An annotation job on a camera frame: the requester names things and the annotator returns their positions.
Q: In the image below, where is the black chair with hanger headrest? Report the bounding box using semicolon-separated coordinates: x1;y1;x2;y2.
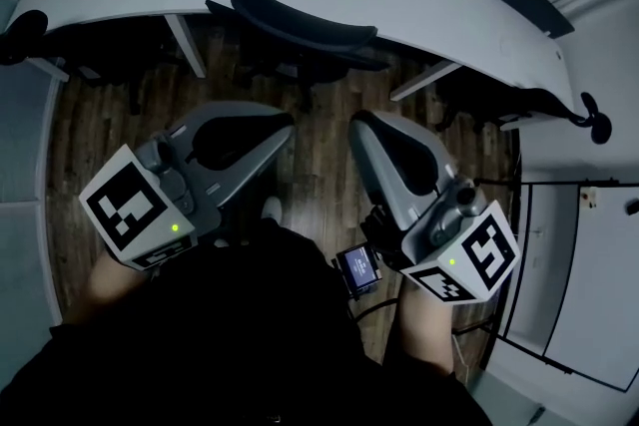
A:
433;84;613;146

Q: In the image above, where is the small black display screen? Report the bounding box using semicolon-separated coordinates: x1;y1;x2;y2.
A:
334;243;384;301

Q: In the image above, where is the whiteboard on black stand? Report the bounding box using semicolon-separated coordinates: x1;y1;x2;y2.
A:
478;177;639;393

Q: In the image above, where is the black cable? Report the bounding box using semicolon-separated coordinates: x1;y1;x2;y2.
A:
346;296;400;323

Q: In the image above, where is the person's right forearm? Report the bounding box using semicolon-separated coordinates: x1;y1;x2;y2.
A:
396;286;456;378

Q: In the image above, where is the grey desk divider panel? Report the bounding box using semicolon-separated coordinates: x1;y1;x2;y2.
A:
481;0;576;40

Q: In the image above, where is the black mesh office chair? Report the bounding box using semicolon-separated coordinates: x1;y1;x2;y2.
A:
204;0;393;116

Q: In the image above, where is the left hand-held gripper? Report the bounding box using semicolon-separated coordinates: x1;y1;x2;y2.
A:
79;102;297;271

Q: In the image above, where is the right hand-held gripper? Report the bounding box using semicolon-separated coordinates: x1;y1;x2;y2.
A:
347;108;522;303

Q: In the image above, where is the black padded office chair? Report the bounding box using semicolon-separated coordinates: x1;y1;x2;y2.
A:
0;9;151;116

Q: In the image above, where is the person's left forearm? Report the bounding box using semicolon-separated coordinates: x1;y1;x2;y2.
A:
64;247;151;330

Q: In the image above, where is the person's dark clothed torso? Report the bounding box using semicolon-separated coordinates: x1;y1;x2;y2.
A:
0;216;495;426

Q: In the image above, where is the person's white shoe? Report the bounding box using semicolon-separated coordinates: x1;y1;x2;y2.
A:
261;195;285;221

